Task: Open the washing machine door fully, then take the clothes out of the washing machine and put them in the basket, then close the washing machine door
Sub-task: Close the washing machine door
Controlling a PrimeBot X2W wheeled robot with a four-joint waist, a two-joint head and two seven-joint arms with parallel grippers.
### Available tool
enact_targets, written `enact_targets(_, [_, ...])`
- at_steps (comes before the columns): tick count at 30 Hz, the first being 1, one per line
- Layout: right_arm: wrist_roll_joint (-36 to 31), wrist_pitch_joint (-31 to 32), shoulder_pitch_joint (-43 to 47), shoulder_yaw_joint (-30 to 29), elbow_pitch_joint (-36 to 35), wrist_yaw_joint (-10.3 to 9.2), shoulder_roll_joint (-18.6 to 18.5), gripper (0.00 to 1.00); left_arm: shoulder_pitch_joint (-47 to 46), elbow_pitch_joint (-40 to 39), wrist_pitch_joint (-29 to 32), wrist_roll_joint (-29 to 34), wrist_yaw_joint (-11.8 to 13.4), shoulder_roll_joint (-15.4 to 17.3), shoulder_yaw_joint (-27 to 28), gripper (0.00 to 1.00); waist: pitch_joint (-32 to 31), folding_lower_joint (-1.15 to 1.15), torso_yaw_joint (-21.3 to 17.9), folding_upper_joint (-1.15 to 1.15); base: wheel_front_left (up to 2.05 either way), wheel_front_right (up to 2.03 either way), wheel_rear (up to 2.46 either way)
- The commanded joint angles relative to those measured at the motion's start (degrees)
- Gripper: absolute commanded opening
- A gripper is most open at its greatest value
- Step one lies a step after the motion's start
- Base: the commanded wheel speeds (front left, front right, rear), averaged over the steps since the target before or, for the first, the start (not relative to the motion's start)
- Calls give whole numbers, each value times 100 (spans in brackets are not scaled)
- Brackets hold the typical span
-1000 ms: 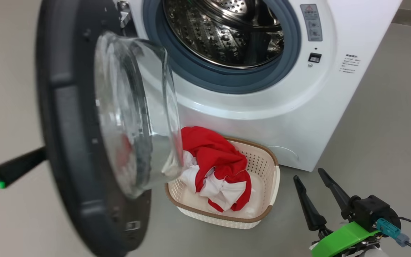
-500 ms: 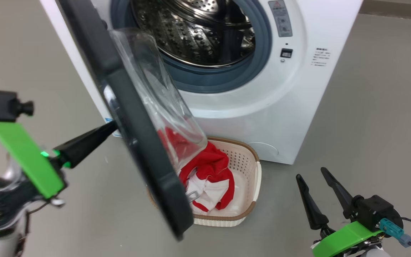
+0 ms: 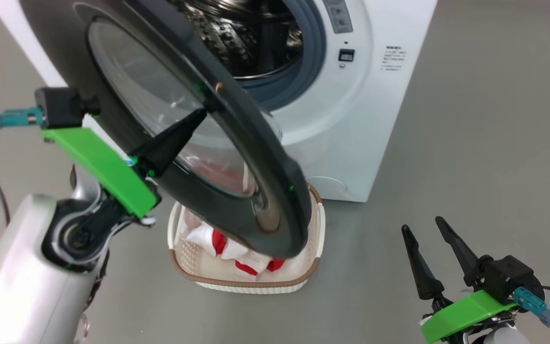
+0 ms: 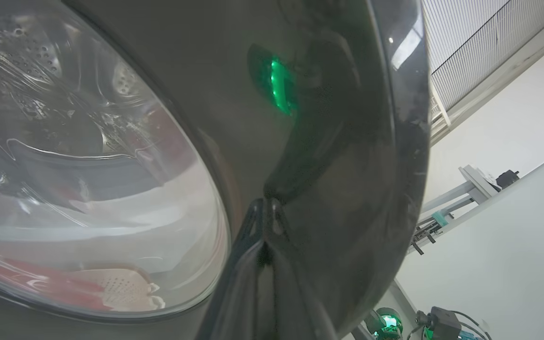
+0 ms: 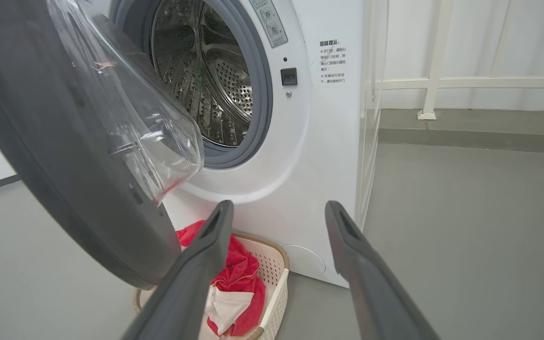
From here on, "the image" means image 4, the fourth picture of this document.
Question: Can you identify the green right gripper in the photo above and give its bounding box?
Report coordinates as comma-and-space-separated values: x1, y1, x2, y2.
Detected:
364, 307, 405, 340

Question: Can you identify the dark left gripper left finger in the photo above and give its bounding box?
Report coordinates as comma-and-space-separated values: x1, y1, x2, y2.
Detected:
195, 198, 270, 340

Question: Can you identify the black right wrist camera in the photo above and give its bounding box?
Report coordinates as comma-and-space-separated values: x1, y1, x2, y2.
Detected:
416, 306, 464, 340

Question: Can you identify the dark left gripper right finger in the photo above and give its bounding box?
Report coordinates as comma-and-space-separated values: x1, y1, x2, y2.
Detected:
265, 198, 341, 340

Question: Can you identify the grey metal workbench frame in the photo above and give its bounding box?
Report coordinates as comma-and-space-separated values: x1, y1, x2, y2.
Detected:
409, 165, 520, 255

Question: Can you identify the small black box device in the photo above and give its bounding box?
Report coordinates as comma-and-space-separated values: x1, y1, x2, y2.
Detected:
495, 170, 520, 189

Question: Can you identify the dark washing machine door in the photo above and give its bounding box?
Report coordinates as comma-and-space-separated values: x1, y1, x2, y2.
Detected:
0, 0, 431, 340

